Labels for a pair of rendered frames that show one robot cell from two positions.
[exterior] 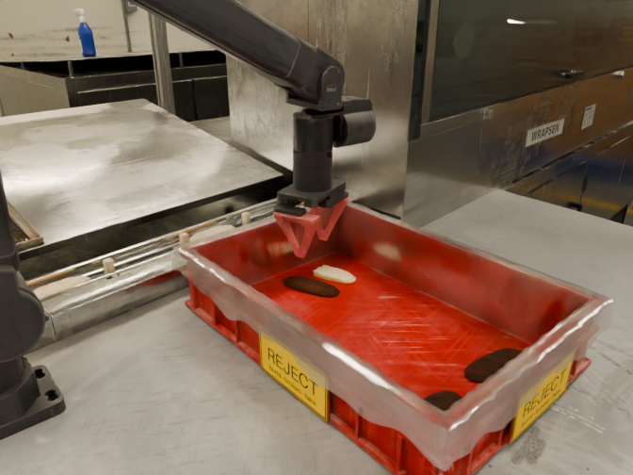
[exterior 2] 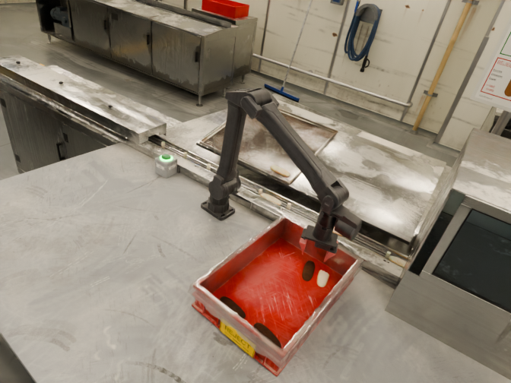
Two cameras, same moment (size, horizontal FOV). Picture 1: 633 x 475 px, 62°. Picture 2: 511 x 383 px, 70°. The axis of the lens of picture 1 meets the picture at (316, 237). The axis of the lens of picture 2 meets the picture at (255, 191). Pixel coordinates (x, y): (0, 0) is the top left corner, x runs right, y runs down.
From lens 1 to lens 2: 0.98 m
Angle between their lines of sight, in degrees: 64
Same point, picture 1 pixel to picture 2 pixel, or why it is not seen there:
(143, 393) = (230, 235)
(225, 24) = (295, 158)
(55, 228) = (299, 184)
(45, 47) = not seen: outside the picture
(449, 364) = (264, 318)
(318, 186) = (315, 235)
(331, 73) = (328, 199)
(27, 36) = not seen: outside the picture
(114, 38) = not seen: outside the picture
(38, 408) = (217, 214)
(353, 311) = (293, 286)
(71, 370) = (238, 216)
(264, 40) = (308, 170)
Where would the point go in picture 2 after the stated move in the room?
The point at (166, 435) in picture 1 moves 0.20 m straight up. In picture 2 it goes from (214, 243) to (219, 198)
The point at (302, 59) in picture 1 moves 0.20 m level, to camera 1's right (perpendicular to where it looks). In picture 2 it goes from (318, 186) to (344, 232)
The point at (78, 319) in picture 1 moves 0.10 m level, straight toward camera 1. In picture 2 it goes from (258, 209) to (238, 216)
